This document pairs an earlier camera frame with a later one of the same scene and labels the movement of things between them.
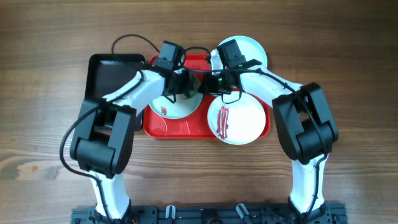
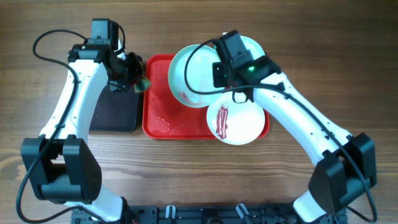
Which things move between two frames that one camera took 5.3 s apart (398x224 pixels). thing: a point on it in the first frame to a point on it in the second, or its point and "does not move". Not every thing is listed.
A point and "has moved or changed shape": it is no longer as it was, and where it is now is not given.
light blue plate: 183,107 has moved or changed shape
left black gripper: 186,84 to 138,71
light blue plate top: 249,49 does not move
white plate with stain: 236,117 does not move
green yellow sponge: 191,93 has moved or changed shape
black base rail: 212,214 does not move
